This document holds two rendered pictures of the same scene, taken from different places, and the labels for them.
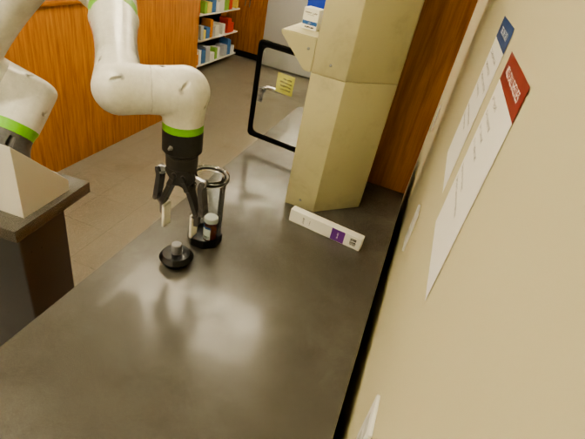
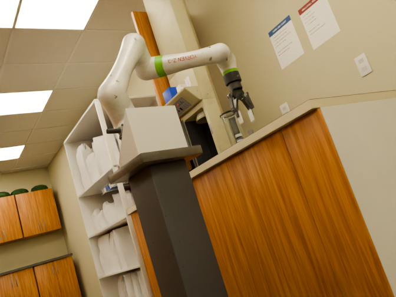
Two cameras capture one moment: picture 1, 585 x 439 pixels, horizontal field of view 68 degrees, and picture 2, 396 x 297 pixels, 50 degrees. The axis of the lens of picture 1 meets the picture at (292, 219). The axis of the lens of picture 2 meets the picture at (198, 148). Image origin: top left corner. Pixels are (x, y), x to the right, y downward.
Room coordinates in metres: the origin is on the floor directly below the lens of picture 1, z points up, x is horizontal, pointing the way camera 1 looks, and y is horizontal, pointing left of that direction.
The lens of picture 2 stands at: (-0.35, 2.15, 0.54)
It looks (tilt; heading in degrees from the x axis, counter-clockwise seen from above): 12 degrees up; 311
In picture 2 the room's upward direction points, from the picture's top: 18 degrees counter-clockwise
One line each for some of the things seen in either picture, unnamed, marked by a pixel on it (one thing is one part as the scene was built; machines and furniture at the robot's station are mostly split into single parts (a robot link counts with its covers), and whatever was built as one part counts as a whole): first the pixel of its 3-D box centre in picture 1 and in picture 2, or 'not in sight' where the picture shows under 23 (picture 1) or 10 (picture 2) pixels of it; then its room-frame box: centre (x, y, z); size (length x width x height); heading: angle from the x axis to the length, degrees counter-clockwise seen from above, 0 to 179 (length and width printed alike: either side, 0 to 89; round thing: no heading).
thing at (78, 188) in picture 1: (10, 195); (155, 164); (1.06, 0.87, 0.92); 0.32 x 0.32 x 0.04; 82
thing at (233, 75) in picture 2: (183, 139); (231, 79); (0.90, 0.29, 1.31); 0.12 x 0.09 x 0.06; 165
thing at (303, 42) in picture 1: (312, 43); (182, 103); (1.51, 0.06, 1.46); 0.32 x 0.12 x 0.10; 167
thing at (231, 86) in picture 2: (181, 168); (236, 91); (0.90, 0.29, 1.24); 0.08 x 0.07 x 0.09; 75
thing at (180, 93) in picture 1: (180, 97); (226, 62); (0.89, 0.29, 1.41); 0.13 x 0.11 x 0.14; 117
